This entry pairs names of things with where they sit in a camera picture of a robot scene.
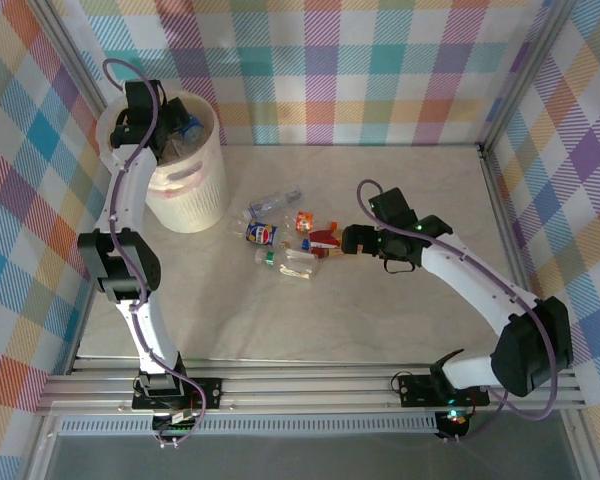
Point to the red label tea bottle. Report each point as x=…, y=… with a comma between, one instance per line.
x=325, y=241

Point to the small orange carton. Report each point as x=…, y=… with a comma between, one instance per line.
x=304, y=221

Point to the crushed clear bottle brown residue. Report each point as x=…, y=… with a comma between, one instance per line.
x=296, y=272

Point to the clear bottle green band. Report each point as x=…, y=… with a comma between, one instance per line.
x=280, y=257

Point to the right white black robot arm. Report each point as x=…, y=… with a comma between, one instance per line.
x=480, y=290

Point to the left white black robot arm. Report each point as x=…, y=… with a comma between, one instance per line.
x=127, y=200

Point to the translucent white plastic bin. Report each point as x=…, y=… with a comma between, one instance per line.
x=195, y=190

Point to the clear bottle grey-blue label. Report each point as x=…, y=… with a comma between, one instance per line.
x=272, y=202

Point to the aluminium frame post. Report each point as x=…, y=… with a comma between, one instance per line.
x=530, y=70
x=70, y=55

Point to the aluminium frame rail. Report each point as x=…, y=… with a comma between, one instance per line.
x=305, y=390

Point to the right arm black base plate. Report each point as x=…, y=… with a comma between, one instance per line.
x=415, y=390

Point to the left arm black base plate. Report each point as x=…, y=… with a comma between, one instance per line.
x=207, y=392

